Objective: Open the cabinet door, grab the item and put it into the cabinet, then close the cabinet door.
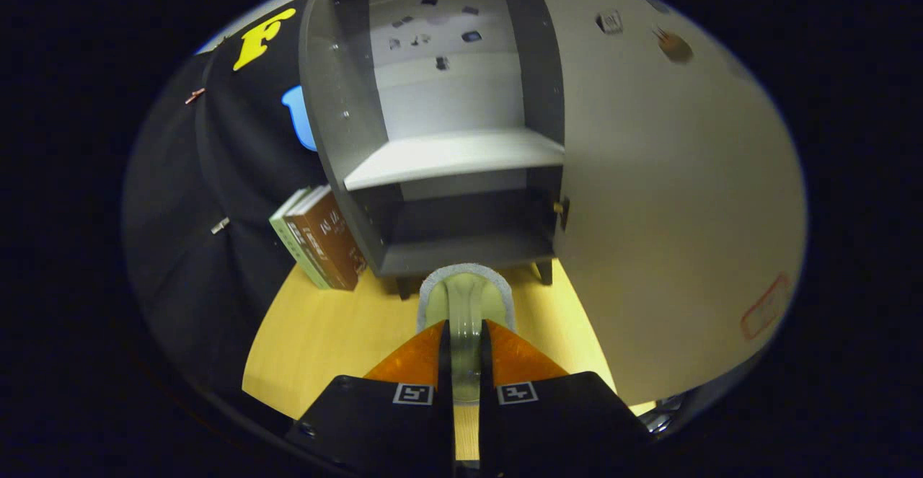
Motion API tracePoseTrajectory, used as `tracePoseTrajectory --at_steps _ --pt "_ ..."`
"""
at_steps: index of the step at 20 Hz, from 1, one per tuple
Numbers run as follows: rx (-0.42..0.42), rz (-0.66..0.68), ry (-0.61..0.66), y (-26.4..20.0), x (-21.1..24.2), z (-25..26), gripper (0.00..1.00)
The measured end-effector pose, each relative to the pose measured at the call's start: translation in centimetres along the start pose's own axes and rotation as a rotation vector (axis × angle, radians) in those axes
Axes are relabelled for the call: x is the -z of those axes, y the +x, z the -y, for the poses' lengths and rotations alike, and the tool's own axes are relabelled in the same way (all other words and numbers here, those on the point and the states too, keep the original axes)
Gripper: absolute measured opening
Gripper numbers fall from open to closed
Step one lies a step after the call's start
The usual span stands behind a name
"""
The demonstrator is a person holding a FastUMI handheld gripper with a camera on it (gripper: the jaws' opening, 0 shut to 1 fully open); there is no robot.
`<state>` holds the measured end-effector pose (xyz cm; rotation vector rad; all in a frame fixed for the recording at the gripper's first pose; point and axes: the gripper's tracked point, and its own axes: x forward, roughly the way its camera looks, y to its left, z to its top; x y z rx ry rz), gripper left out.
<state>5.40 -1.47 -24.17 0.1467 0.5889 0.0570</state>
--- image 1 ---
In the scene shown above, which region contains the white cabinet shelf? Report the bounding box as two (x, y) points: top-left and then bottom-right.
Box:
(344, 128), (565, 192)

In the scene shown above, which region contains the black backdrop cloth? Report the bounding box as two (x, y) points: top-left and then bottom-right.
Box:
(121, 0), (340, 407)

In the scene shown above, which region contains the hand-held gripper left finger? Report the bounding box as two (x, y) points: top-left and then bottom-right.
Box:
(288, 319), (455, 478)

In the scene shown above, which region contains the pale translucent cup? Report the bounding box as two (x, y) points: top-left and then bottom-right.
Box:
(417, 262), (517, 404)

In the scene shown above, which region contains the olive brown book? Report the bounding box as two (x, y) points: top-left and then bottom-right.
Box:
(285, 186), (340, 291)

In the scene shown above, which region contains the green book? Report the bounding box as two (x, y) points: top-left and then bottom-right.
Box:
(269, 188), (332, 290)

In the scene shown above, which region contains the dark grey cabinet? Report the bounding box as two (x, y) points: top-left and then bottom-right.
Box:
(299, 0), (567, 300)

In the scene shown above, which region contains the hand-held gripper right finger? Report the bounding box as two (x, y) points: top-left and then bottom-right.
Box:
(478, 319), (653, 478)

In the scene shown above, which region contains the beige cabinet door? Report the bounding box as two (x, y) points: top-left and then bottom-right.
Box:
(519, 0), (808, 407)

